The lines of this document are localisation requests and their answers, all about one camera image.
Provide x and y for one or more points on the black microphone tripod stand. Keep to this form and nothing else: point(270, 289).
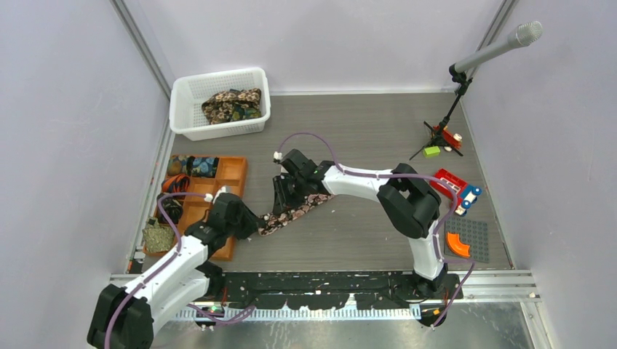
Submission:
point(464, 82)

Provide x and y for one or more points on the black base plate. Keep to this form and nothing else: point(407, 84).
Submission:
point(371, 290)

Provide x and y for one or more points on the floral ties in basket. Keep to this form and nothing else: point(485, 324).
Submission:
point(233, 105)

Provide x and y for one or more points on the grey microphone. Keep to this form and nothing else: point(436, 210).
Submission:
point(522, 36)

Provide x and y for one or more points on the orange curved toy piece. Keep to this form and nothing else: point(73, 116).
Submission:
point(457, 246)

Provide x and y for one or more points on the blue floral rolled tie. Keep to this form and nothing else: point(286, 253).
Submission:
point(204, 166)

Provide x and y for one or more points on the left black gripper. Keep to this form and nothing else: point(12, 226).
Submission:
point(252, 223)

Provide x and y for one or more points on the yellow floral rolled tie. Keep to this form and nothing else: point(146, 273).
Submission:
point(177, 165)

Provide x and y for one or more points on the red toy piece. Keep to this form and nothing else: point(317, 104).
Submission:
point(446, 139)

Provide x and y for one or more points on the grey studded baseplate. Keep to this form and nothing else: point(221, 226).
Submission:
point(473, 233)

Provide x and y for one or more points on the orange striped rolled tie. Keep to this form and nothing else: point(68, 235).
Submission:
point(178, 183)

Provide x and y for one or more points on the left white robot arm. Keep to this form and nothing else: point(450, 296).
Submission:
point(130, 316)

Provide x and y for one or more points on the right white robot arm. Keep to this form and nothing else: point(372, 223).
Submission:
point(407, 199)

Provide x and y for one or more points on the black pink floral tie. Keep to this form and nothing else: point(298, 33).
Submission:
point(272, 222)

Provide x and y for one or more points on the red toy bus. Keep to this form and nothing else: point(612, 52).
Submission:
point(466, 194)

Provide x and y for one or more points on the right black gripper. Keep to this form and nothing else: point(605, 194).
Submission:
point(279, 183)

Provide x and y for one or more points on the orange wooden compartment tray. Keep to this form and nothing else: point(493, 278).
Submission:
point(231, 173)

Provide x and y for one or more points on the white plastic basket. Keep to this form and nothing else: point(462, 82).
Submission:
point(188, 93)

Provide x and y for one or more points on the green toy block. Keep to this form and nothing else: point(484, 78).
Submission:
point(430, 152)

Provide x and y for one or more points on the dark patterned rolled tie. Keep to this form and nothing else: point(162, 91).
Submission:
point(173, 208)

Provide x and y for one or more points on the olive patterned rolled tie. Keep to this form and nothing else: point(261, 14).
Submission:
point(157, 237)

